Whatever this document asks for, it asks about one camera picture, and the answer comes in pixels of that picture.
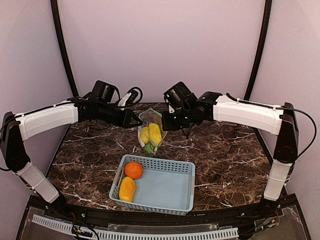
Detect clear zip bag blue zipper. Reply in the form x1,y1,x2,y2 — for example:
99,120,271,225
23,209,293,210
137,108,167,156

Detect black table front rail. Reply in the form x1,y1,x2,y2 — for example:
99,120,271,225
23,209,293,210
56,204,266,227

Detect orange toy fruit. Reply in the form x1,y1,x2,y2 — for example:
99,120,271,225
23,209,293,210
124,161,143,180

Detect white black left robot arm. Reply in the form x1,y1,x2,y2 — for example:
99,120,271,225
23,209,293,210
0,97,142,205

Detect black frame post left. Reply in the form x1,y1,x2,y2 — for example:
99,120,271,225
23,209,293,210
50,0,79,97

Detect white slotted cable duct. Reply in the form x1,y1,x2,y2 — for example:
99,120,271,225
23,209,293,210
32,214,239,240

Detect black frame post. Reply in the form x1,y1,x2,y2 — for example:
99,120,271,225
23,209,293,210
50,0,79,97
244,0,273,100

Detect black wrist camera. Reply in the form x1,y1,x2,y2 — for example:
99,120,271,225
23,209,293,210
163,81,197,113
91,80,116,103

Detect orange yellow toy mango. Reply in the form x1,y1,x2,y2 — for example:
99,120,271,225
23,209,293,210
118,176,136,202

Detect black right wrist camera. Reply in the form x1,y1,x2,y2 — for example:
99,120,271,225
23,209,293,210
163,81,197,113

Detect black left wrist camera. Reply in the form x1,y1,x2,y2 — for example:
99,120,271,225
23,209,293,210
91,80,116,103

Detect green toy bitter gourd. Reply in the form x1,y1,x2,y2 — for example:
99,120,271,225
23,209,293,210
144,142,155,155

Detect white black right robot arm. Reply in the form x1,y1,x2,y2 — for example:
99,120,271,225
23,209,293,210
162,88,300,202

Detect black frame post right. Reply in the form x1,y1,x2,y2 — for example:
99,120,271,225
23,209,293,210
244,0,273,100

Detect yellow wrinkled toy fruit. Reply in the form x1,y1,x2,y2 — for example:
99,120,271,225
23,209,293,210
148,123,162,146

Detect light blue perforated plastic basket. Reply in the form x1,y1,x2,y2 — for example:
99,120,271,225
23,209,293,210
109,154,196,216

